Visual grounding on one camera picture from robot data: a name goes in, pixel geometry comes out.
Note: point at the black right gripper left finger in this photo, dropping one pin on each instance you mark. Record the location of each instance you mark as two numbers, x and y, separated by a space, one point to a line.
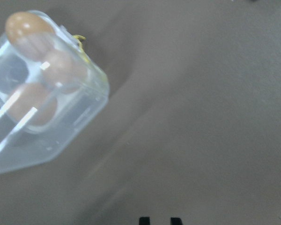
144 221

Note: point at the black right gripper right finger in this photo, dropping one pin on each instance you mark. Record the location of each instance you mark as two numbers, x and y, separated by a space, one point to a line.
176 221

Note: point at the clear plastic egg box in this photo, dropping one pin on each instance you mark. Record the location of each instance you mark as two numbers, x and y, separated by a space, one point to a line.
23 144

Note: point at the brown egg carried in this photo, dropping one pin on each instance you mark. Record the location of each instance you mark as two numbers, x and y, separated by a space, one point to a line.
29 34

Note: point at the brown egg near in box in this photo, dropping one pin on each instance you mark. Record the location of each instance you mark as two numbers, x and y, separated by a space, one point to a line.
33 95

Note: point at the brown egg in box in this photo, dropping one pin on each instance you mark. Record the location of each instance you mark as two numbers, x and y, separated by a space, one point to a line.
33 95
60 70

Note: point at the brown egg far in box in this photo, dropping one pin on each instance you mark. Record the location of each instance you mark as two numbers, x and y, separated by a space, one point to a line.
60 70

